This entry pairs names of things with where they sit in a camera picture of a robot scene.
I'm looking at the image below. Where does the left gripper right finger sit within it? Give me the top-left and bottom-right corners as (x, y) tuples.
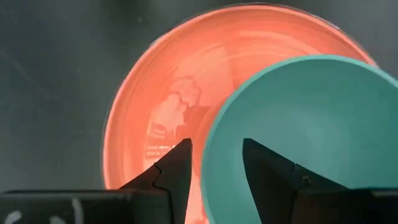
(242, 138), (348, 224)

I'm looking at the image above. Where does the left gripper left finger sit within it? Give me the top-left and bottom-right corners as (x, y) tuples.
(119, 138), (193, 224)

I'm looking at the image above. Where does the teal bowl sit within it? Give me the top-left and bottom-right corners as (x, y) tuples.
(200, 55), (398, 224)

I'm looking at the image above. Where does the orange ceramic plate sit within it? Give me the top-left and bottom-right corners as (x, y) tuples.
(102, 4), (379, 224)

